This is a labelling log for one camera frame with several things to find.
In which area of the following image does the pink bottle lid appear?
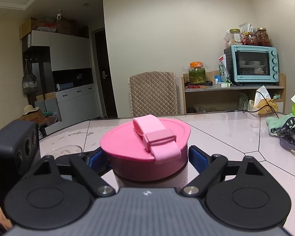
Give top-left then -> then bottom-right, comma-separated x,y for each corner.
100,114 -> 191,182

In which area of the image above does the person's left hand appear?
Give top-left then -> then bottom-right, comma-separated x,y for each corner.
0,207 -> 13,231

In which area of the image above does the straw hat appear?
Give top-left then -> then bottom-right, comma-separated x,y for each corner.
23,104 -> 39,116

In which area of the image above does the dark doorway door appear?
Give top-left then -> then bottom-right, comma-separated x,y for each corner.
91,28 -> 118,118

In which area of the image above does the white grey cabinet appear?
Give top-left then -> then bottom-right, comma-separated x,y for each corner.
21,30 -> 100,134

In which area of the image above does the hanging grey bag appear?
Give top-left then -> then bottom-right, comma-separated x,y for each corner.
22,60 -> 39,95

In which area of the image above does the black phone stand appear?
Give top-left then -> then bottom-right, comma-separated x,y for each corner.
277,116 -> 295,151

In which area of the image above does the mint green cloth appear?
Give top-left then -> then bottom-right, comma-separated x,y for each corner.
266,113 -> 295,136

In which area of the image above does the quilted beige chair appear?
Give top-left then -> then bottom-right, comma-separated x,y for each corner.
128,71 -> 178,117

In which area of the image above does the yellow tissue box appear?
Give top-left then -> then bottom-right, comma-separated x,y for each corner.
247,86 -> 278,117

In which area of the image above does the wooden shelf rack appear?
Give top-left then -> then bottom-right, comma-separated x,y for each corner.
181,71 -> 287,114

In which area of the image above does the green pickle jar orange lid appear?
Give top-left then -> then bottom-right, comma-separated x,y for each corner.
189,61 -> 206,84

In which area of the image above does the teal toaster oven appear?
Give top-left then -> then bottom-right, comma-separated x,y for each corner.
224,45 -> 279,85

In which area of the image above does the red chili jar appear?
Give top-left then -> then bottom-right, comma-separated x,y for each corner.
256,27 -> 271,46
243,32 -> 258,46

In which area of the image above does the pale contents glass jar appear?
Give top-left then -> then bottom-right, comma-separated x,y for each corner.
228,28 -> 242,46

